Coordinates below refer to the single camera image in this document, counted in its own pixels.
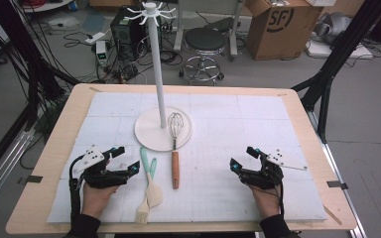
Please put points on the white power strip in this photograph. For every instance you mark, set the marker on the white power strip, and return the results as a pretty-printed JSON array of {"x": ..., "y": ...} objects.
[{"x": 95, "y": 38}]

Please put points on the black computer tower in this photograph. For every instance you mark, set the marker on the black computer tower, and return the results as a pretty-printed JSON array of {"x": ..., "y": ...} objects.
[{"x": 127, "y": 33}]

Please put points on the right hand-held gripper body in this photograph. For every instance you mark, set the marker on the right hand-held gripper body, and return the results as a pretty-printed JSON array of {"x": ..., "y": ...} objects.
[{"x": 263, "y": 178}]

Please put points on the black round stool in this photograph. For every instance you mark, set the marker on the black round stool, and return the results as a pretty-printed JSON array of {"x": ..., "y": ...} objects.
[{"x": 204, "y": 39}]

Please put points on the white foam mat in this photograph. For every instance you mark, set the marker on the white foam mat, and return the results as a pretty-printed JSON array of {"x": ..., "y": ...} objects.
[{"x": 228, "y": 148}]

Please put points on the person's right hand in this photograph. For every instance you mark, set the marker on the person's right hand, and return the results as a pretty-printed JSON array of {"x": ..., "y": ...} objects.
[{"x": 269, "y": 201}]

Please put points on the black metal stand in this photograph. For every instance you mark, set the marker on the black metal stand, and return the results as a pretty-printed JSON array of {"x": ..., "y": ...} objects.
[
  {"x": 33, "y": 76},
  {"x": 340, "y": 49}
]

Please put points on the grey bag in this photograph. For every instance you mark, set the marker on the grey bag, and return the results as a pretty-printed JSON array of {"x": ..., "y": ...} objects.
[{"x": 335, "y": 24}]

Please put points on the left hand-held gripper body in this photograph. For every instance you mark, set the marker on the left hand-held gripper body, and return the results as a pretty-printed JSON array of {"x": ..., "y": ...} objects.
[{"x": 107, "y": 178}]

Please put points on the white flat board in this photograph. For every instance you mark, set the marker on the white flat board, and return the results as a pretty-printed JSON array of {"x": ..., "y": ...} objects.
[{"x": 324, "y": 49}]

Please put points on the white hook rack stand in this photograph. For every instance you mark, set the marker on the white hook rack stand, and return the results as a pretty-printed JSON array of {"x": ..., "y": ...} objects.
[{"x": 157, "y": 66}]

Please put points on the black tape strip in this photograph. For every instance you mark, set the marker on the black tape strip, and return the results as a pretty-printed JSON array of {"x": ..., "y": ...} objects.
[
  {"x": 34, "y": 178},
  {"x": 336, "y": 185}
]

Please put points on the aluminium rail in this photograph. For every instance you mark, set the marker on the aluminium rail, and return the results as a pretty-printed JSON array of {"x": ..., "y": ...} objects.
[
  {"x": 340, "y": 185},
  {"x": 3, "y": 165}
]

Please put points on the person's left hand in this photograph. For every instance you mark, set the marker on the person's left hand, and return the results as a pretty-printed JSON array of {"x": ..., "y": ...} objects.
[{"x": 96, "y": 200}]

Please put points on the white device with green display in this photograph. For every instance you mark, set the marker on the white device with green display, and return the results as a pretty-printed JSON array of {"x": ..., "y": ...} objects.
[{"x": 101, "y": 53}]

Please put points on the large cardboard box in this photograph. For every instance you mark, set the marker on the large cardboard box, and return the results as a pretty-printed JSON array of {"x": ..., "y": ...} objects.
[{"x": 278, "y": 36}]

